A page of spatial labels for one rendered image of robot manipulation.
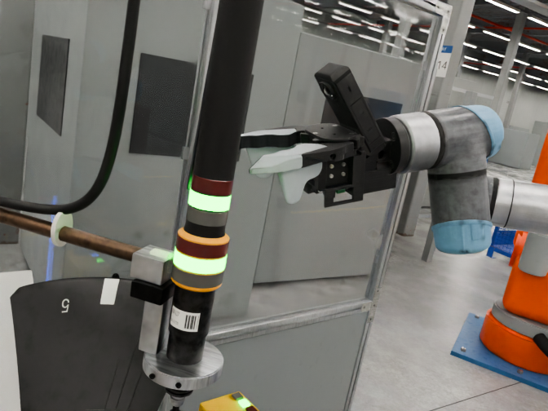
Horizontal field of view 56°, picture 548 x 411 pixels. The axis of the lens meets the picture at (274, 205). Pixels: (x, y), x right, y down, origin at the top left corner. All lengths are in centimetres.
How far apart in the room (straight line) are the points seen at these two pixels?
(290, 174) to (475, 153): 26
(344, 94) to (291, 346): 126
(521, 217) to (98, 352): 61
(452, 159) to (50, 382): 54
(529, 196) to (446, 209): 17
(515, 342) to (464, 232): 356
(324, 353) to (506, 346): 256
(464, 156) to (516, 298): 354
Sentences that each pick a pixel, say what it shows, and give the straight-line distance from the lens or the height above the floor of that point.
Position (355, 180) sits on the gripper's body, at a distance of 61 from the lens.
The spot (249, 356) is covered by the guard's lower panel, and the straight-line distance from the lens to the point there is 163.
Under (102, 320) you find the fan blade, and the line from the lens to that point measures 63.
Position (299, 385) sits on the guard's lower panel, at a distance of 188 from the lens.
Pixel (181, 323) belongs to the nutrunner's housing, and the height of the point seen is 150.
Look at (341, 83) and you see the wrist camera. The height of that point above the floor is 172.
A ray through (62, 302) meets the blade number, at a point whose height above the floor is 142.
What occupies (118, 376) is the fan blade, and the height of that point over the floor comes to 137.
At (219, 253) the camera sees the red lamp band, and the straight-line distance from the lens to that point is 42.
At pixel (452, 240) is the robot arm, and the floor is 155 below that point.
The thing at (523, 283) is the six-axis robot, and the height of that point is 64.
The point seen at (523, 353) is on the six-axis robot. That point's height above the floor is 16.
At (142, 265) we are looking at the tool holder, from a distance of 45.
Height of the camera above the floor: 171
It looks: 13 degrees down
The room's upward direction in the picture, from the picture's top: 11 degrees clockwise
